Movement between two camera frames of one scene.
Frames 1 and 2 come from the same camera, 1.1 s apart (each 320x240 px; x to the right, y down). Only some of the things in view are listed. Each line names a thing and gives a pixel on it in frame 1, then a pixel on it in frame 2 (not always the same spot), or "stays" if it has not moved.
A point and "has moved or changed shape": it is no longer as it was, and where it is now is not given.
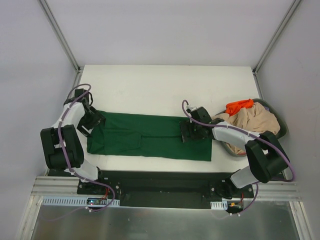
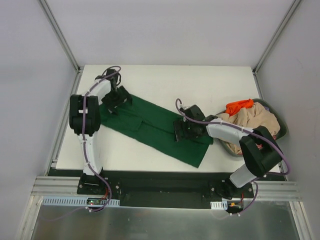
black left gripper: (90, 122) to (116, 99)
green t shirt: (146, 135) has moved or changed shape
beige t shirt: (256, 119) stays
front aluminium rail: (68, 186) stays
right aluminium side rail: (257, 81) stays
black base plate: (138, 189) stays
